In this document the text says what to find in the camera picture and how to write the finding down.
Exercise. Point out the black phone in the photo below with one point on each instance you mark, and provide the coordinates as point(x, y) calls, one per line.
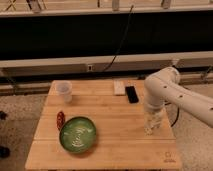
point(132, 95)

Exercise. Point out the green bowl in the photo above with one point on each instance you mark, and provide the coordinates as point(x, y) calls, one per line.
point(78, 135)

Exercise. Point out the white rectangular block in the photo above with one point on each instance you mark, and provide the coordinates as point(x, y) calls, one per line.
point(119, 88)

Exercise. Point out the red brown small object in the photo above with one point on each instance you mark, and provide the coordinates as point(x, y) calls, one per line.
point(60, 119)

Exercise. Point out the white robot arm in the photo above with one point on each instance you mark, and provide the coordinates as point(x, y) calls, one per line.
point(163, 86)

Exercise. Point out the white wall socket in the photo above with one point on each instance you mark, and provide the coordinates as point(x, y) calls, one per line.
point(90, 68)

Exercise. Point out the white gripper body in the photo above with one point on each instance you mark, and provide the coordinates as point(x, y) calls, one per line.
point(152, 121)

